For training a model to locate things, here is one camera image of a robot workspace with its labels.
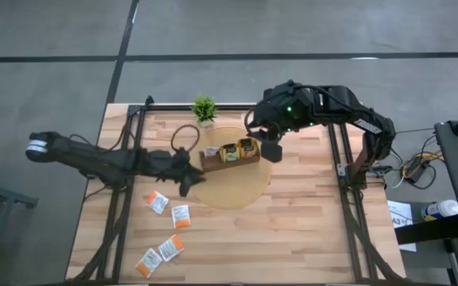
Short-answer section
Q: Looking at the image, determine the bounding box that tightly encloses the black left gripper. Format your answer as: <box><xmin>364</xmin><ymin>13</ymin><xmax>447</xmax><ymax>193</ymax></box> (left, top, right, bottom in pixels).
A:
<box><xmin>148</xmin><ymin>149</ymin><xmax>208</xmax><ymax>185</ymax></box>

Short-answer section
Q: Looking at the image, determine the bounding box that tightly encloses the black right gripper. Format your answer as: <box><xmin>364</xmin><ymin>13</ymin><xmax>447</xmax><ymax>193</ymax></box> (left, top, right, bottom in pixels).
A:
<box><xmin>251</xmin><ymin>79</ymin><xmax>318</xmax><ymax>141</ymax></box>

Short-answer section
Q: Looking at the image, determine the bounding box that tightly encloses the brown wooden tea box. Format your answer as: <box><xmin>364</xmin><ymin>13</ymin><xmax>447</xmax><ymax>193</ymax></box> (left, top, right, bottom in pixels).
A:
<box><xmin>199</xmin><ymin>137</ymin><xmax>262</xmax><ymax>173</ymax></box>

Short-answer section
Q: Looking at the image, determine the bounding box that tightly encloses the green foil tea bag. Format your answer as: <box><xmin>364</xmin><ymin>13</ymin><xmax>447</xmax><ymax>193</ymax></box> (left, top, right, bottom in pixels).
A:
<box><xmin>219</xmin><ymin>142</ymin><xmax>241</xmax><ymax>164</ymax></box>

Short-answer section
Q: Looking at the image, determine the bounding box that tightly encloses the red peach tea bag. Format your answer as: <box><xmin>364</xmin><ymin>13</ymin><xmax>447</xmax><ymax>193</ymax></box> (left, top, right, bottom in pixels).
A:
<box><xmin>237</xmin><ymin>137</ymin><xmax>259</xmax><ymax>160</ymax></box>

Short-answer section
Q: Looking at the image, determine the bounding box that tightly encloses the small green potted plant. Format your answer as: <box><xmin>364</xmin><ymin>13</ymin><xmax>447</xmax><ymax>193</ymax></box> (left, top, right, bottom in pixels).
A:
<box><xmin>190</xmin><ymin>94</ymin><xmax>218</xmax><ymax>128</ymax></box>

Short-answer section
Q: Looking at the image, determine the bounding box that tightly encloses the black power supply box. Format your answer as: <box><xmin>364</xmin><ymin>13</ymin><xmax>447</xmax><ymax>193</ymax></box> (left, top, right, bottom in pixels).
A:
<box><xmin>406</xmin><ymin>158</ymin><xmax>429</xmax><ymax>184</ymax></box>

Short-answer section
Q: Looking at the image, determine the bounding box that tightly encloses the white paper sheet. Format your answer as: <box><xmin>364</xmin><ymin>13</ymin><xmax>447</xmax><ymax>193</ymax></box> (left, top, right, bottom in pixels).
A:
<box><xmin>386</xmin><ymin>199</ymin><xmax>417</xmax><ymax>253</ymax></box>

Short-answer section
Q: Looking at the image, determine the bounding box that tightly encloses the white plastic bottle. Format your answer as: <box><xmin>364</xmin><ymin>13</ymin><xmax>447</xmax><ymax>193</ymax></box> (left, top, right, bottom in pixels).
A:
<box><xmin>420</xmin><ymin>199</ymin><xmax>458</xmax><ymax>222</ymax></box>

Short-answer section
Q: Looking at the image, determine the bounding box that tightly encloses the grey metal stand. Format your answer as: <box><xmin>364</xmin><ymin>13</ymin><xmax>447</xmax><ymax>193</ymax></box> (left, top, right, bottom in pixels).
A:
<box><xmin>0</xmin><ymin>158</ymin><xmax>39</xmax><ymax>286</ymax></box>

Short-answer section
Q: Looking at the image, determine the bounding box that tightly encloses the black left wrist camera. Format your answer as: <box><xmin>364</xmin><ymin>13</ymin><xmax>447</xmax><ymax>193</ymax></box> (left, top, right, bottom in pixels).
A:
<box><xmin>178</xmin><ymin>178</ymin><xmax>193</xmax><ymax>199</ymax></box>

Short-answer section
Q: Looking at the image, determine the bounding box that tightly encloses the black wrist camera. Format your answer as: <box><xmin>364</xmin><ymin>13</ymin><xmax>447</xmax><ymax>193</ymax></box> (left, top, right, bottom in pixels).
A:
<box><xmin>260</xmin><ymin>141</ymin><xmax>284</xmax><ymax>164</ymax></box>
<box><xmin>178</xmin><ymin>178</ymin><xmax>193</xmax><ymax>199</ymax></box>

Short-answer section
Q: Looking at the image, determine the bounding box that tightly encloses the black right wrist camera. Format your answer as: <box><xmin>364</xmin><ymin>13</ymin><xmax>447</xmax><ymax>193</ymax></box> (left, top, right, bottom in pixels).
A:
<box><xmin>260</xmin><ymin>141</ymin><xmax>284</xmax><ymax>164</ymax></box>

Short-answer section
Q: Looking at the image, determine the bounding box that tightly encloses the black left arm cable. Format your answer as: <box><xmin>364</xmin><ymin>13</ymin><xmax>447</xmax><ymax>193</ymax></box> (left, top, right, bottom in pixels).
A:
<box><xmin>69</xmin><ymin>123</ymin><xmax>201</xmax><ymax>156</ymax></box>

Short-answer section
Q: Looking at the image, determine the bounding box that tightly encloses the black metal table frame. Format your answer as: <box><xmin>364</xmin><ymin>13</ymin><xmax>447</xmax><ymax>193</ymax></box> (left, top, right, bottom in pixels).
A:
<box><xmin>65</xmin><ymin>95</ymin><xmax>407</xmax><ymax>285</ymax></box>

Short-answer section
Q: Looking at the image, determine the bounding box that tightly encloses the yellow orange wire bundle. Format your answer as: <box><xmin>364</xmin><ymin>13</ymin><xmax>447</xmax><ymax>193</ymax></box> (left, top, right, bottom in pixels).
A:
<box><xmin>402</xmin><ymin>152</ymin><xmax>445</xmax><ymax>180</ymax></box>

